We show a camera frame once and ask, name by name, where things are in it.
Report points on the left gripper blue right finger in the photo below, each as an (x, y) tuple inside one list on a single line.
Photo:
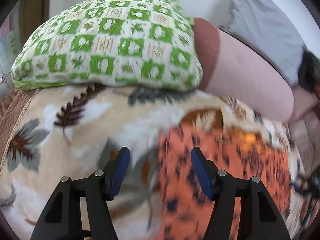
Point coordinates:
[(206, 173)]

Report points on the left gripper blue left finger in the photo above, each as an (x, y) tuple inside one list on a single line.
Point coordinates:
[(115, 171)]

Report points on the orange black floral garment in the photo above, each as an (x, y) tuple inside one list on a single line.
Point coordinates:
[(255, 197)]

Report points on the striped brown beige bedding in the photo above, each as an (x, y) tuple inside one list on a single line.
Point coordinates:
[(305, 133)]

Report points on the beige leaf pattern blanket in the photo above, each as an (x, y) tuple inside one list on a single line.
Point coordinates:
[(75, 130)]

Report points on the pink maroon bolster cushion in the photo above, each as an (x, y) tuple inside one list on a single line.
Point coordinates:
[(232, 69)]

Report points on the black fluffy item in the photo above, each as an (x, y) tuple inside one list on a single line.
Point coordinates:
[(309, 71)]

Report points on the green white checked pillow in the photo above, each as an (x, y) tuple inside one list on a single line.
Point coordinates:
[(114, 43)]

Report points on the grey pillow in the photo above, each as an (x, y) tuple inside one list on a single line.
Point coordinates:
[(263, 27)]

